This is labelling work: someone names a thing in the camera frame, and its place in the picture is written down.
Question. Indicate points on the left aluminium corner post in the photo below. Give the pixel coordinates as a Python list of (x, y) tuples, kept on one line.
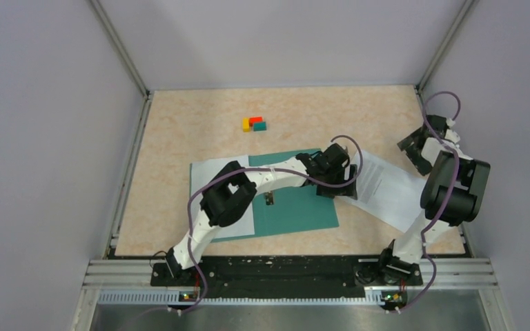
[(118, 46)]

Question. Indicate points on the red block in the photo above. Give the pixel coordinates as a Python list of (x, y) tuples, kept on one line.
[(253, 120)]

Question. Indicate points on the silver folder clip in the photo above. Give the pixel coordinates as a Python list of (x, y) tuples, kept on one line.
[(269, 198)]

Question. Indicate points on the aluminium corner post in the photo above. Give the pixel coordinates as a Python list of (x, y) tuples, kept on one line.
[(118, 46), (460, 19)]

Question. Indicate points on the teal block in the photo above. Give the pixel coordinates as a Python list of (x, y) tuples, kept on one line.
[(259, 126)]

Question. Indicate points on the aluminium frame rail front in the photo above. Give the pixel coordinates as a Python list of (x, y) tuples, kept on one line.
[(128, 281)]

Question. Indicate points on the right aluminium corner post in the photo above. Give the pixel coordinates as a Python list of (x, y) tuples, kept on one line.
[(460, 19)]

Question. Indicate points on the green file folder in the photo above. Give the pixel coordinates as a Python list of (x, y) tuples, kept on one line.
[(294, 210)]

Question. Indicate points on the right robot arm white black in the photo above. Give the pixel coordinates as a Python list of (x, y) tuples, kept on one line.
[(452, 195)]

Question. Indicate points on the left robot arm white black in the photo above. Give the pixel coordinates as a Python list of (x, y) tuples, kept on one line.
[(224, 200)]

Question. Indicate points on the printed white paper sheet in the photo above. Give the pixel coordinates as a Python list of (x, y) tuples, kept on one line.
[(386, 191)]

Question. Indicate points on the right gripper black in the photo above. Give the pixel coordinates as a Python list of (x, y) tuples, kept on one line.
[(422, 165)]

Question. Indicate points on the yellow block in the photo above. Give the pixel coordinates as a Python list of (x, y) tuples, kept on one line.
[(246, 125)]

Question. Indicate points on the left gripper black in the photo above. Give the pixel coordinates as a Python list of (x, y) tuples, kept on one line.
[(348, 192)]

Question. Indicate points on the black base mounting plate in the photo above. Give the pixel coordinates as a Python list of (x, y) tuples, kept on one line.
[(288, 277)]

